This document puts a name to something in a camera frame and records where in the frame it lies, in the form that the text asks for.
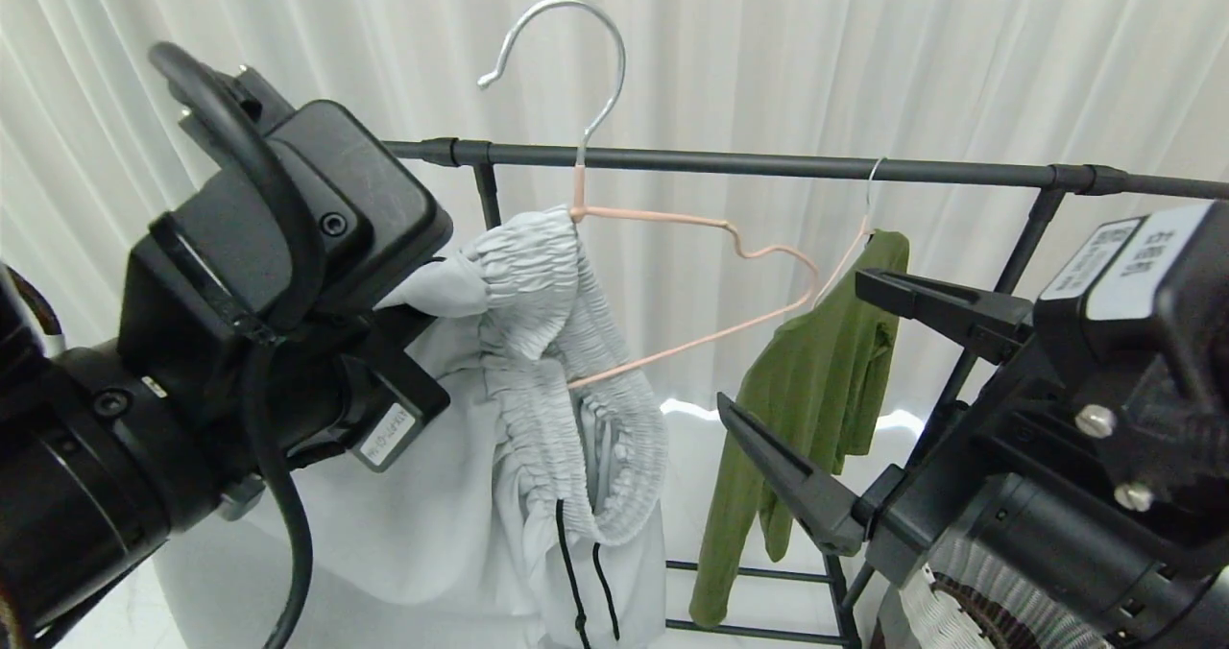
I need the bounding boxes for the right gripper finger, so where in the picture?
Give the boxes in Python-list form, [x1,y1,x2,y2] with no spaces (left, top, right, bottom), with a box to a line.
[855,268,1036,364]
[717,392,881,557]

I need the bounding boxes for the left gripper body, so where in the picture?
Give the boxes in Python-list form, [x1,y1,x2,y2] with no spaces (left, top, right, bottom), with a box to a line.
[0,318,452,631]

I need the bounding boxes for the white curtain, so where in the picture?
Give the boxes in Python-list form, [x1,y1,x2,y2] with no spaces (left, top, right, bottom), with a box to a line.
[0,0,1229,439]

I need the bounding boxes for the pink clothes hanger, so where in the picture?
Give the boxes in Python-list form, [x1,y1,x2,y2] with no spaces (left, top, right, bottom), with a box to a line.
[477,0,823,391]
[811,156,889,309]

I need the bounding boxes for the pale grey shorts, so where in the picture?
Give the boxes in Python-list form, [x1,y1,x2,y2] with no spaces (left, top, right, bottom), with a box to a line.
[154,205,670,649]

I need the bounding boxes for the black clothes rack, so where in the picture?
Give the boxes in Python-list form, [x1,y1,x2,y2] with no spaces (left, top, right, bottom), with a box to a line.
[384,137,1229,649]

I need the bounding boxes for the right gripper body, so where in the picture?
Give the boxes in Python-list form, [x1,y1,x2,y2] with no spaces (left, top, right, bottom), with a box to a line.
[864,337,1229,649]

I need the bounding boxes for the green long-sleeved shirt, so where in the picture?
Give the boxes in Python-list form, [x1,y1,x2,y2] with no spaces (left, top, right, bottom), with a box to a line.
[688,229,910,628]

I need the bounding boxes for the white laundry basket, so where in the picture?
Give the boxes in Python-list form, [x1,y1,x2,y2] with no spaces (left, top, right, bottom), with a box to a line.
[869,534,1115,649]

